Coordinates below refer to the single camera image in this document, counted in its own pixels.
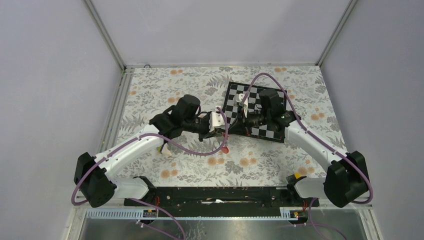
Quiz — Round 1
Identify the floral patterned table mat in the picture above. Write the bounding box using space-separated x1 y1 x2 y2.
116 66 346 187

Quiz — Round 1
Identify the black white chessboard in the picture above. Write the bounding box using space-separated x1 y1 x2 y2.
223 81 284 143

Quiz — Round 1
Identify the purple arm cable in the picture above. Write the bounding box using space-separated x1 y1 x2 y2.
71 106 230 240
238 72 375 240

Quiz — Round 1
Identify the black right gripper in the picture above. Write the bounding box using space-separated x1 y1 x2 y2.
227 106 271 137

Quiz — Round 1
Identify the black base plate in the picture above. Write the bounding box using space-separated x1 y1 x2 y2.
141 186 320 214

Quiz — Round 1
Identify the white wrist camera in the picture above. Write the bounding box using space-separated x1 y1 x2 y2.
233 93 249 118
209 106 226 132

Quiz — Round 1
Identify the aluminium frame rail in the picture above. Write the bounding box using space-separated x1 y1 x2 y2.
83 0 134 152

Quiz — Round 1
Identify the key with red tag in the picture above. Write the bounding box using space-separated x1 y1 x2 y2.
221 146 229 154

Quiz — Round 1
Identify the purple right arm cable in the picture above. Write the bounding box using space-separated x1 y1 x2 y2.
238 72 375 240

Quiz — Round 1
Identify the white slotted cable duct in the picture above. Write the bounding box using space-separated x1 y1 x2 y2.
85 207 299 221

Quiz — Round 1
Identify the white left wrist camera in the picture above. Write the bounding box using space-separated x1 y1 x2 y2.
209 106 226 132

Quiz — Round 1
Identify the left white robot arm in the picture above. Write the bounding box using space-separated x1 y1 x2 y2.
71 94 227 208

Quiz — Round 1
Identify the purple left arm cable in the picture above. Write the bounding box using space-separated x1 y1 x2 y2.
71 106 230 240

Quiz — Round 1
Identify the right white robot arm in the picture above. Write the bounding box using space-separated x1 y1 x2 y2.
235 89 373 208

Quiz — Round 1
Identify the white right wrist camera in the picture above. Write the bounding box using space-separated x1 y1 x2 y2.
233 93 249 118

